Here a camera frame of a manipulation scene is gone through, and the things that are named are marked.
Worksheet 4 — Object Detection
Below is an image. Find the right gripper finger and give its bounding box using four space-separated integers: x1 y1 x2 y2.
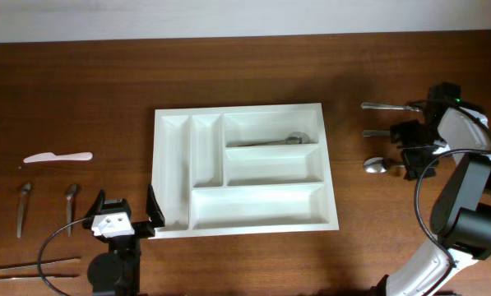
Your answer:
401 148 436 180
390 120 423 146

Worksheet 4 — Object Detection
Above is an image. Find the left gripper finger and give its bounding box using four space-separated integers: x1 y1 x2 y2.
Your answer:
146 184 165 228
85 189 105 218

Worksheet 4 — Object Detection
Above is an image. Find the large steel spoon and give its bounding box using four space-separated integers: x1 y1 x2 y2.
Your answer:
237 132 311 147
363 157 405 173

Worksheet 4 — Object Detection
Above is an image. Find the steel fork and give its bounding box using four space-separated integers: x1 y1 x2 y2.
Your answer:
362 130 391 137
360 102 422 112

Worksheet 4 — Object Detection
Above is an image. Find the steel fork top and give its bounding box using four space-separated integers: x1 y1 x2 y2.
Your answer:
360 102 422 112

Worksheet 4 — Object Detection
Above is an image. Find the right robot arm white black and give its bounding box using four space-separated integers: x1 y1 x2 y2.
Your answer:
364 82 491 296

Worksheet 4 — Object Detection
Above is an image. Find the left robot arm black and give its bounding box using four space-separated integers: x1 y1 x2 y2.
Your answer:
83 186 165 295

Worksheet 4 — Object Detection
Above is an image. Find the small steel teaspoon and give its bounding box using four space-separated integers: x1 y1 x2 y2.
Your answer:
65 183 79 237
16 183 32 238

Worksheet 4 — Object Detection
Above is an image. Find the pink plastic knife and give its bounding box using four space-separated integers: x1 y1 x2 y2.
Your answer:
23 152 93 164

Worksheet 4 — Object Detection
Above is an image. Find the small steel teaspoon far left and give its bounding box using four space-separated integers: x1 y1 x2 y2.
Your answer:
16 183 32 238

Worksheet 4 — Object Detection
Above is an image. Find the white plastic cutlery tray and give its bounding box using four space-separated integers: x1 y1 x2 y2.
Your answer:
151 103 339 238

